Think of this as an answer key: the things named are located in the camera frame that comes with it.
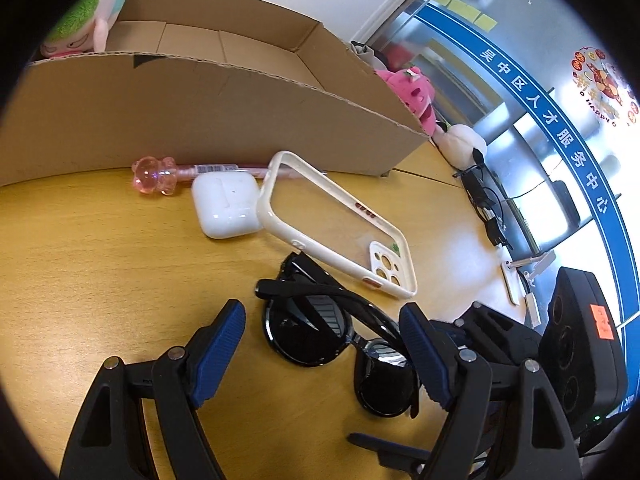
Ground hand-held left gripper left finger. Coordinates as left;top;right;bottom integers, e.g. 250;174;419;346
59;299;247;480

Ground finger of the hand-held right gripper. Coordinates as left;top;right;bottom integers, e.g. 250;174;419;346
347;432;435;470
432;301;544;367

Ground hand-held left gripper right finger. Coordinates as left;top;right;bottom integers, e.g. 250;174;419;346
399;302;584;480

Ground black sunglasses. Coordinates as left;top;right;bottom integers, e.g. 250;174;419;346
256;252;422;419

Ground white clear phone case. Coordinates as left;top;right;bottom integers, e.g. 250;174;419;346
258;150;418;300

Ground white earbuds case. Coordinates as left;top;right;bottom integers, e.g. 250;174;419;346
191;172;262;240

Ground pink bear-topped pen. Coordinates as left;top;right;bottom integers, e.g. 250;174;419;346
131;156;292;196

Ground cardboard box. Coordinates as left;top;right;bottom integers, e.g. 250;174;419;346
0;0;434;189

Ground white phone stand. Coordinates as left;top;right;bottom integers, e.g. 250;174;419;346
501;250;558;328

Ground black power adapter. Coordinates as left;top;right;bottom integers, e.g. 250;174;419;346
461;169;497;209

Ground white plush toy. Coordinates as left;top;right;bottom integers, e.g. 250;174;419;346
432;121;489;169

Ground pink plush toy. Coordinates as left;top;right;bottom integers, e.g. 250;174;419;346
375;66;437;136

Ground colourful round window sticker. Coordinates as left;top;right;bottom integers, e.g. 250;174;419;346
570;45;640;124

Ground grey fabric item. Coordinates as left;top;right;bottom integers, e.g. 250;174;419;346
350;40;377;67

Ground green-haired plush toy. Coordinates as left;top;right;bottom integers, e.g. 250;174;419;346
40;0;131;59

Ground black cable plug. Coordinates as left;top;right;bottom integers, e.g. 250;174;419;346
484;217;509;247

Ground blue wall banner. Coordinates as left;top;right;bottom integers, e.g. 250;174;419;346
414;2;640;332

